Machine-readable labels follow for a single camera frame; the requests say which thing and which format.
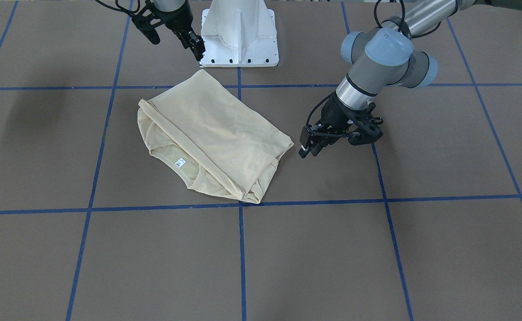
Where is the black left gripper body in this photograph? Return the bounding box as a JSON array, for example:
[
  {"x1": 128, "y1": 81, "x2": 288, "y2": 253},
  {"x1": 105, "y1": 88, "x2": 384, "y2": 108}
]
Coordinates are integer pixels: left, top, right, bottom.
[{"x1": 316, "y1": 92, "x2": 359, "y2": 139}]

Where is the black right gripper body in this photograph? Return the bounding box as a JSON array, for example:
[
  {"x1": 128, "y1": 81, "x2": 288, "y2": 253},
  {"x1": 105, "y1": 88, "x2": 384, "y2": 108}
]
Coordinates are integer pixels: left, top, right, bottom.
[{"x1": 159, "y1": 5, "x2": 194, "y2": 37}]

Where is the cream long-sleeve graphic shirt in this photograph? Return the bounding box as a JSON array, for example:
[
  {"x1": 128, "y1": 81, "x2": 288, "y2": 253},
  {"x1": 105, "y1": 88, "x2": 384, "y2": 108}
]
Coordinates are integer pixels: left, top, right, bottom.
[{"x1": 138, "y1": 70, "x2": 294, "y2": 204}]

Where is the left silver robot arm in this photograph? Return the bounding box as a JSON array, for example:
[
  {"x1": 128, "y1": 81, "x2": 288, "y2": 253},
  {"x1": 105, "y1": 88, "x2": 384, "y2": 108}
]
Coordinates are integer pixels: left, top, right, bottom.
[{"x1": 298, "y1": 0, "x2": 475, "y2": 158}]

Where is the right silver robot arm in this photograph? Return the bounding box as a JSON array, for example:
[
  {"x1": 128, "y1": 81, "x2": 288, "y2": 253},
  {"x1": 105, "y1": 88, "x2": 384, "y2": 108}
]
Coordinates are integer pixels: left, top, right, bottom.
[{"x1": 153, "y1": 0, "x2": 205, "y2": 62}]

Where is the white central mounting column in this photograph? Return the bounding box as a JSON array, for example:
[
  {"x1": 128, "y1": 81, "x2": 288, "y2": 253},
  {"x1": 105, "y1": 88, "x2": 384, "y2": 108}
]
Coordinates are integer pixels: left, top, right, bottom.
[{"x1": 200, "y1": 0, "x2": 279, "y2": 68}]

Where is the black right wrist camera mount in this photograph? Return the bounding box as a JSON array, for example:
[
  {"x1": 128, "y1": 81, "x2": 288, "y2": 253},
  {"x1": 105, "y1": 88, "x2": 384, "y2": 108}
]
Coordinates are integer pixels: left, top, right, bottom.
[{"x1": 130, "y1": 0, "x2": 160, "y2": 45}]

